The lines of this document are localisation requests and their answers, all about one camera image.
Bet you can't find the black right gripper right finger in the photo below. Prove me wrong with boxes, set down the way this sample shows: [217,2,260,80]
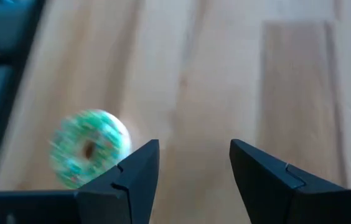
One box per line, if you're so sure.
[229,138,347,224]

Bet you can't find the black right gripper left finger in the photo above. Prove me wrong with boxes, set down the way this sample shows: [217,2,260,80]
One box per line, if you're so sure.
[76,139,161,224]

